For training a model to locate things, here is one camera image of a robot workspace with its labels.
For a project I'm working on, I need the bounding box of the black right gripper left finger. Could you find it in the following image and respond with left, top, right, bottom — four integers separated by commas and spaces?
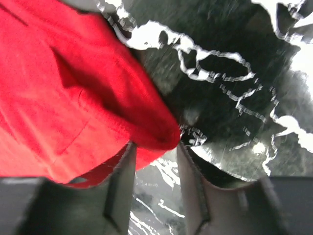
0, 142, 136, 235

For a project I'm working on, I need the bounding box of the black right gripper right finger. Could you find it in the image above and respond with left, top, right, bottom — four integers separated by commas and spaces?
177, 144, 313, 235

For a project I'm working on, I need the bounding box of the dark red t-shirt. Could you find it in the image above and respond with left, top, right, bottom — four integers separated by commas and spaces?
0, 0, 180, 188

